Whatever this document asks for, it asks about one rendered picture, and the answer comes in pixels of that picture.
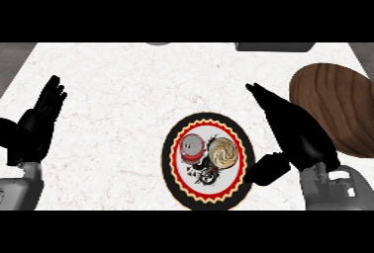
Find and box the red can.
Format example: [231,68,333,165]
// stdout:
[178,132,205,165]

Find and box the black red patterned plate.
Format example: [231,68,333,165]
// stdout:
[161,112,257,211]

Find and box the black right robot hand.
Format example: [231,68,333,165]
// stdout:
[242,82,341,187]

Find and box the brown wooden bowl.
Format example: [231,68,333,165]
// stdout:
[288,62,374,159]

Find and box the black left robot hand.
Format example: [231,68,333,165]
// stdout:
[0,75,67,167]

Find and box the dark grey appliance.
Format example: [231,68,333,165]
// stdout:
[234,42,316,53]

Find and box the beige swirl cupcake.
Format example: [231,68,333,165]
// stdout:
[206,136,239,170]

